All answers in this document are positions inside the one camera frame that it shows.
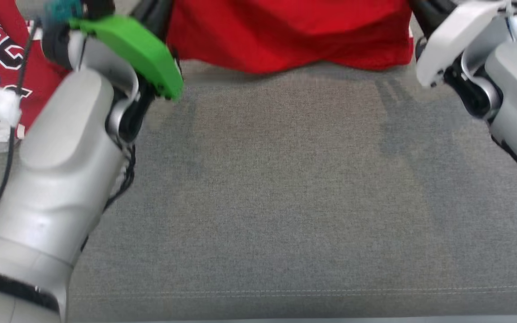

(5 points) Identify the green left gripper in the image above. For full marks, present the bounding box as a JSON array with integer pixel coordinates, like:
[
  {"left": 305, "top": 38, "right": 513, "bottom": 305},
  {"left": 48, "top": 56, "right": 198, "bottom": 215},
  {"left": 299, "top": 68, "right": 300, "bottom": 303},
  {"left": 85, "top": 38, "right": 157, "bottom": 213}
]
[{"left": 68, "top": 0, "right": 184, "bottom": 100}]

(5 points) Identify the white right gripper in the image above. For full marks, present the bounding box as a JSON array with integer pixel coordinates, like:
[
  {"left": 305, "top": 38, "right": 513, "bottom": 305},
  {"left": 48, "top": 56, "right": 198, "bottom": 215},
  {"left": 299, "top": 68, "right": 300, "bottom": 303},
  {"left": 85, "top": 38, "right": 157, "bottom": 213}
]
[{"left": 409, "top": 0, "right": 513, "bottom": 87}]

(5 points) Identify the red Bulls 23 jersey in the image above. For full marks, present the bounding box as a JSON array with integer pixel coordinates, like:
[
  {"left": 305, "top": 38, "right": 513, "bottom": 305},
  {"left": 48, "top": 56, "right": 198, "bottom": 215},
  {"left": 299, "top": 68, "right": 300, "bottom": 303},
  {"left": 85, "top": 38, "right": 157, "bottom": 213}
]
[{"left": 0, "top": 0, "right": 70, "bottom": 140}]

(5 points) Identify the red shorts white trim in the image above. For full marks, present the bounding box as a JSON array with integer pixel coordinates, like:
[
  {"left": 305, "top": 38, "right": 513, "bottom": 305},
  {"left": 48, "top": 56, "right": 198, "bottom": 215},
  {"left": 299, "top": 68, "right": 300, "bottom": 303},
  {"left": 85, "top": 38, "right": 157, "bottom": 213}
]
[{"left": 166, "top": 0, "right": 415, "bottom": 74}]

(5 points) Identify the grey fabric sofa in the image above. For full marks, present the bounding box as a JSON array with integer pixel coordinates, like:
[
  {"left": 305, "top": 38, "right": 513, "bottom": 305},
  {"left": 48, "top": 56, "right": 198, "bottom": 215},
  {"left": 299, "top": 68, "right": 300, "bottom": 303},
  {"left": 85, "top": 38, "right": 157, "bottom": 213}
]
[{"left": 0, "top": 0, "right": 517, "bottom": 323}]

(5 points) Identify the black cable teal plug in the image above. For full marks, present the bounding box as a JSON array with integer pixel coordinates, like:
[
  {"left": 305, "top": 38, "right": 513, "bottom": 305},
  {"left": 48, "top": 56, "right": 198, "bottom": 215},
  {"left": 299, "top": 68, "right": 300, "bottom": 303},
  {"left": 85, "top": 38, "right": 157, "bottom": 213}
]
[{"left": 0, "top": 0, "right": 84, "bottom": 229}]

